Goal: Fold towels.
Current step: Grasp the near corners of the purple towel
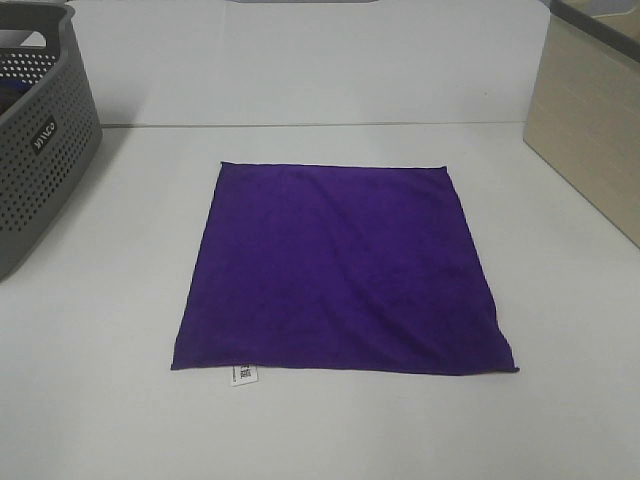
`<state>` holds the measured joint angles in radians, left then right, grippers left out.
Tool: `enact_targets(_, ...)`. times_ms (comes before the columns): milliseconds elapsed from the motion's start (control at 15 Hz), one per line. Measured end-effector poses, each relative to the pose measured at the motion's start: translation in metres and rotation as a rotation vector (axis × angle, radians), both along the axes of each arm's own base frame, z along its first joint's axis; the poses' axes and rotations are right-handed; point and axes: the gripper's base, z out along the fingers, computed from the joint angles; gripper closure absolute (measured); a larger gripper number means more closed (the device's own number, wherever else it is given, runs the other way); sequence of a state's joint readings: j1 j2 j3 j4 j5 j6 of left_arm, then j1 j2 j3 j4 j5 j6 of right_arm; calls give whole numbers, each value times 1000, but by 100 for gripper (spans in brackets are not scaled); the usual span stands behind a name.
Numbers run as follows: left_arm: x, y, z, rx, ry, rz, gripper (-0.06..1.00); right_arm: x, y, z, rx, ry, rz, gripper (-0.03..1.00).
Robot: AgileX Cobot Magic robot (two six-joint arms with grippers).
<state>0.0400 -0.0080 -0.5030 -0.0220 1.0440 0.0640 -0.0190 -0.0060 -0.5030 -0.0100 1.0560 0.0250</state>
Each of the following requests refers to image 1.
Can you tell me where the grey perforated plastic basket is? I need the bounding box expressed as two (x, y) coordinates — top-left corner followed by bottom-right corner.
(1, 1), (102, 277)

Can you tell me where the dark cloth inside basket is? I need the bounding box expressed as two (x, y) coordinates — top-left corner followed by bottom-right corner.
(0, 78), (31, 114)

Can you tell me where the purple microfiber towel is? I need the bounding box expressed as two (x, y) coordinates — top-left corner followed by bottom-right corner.
(171, 162), (517, 376)

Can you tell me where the beige storage box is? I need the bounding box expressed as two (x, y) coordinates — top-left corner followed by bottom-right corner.
(523, 1), (639, 243)

